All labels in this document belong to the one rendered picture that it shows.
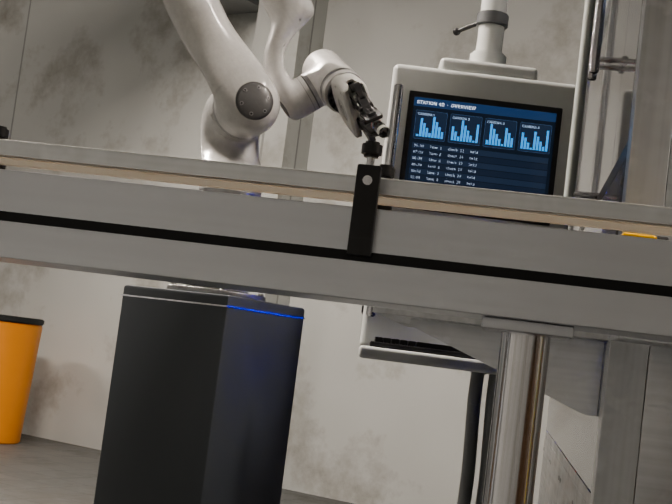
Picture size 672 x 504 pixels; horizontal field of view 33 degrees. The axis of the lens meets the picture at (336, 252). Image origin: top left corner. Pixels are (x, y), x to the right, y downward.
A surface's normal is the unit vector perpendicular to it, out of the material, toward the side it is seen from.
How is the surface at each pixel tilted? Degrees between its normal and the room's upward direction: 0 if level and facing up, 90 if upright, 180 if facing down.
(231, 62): 70
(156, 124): 90
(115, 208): 90
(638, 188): 90
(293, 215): 90
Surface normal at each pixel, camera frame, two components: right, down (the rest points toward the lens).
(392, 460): -0.52, -0.14
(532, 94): -0.02, -0.08
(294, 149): 0.84, 0.06
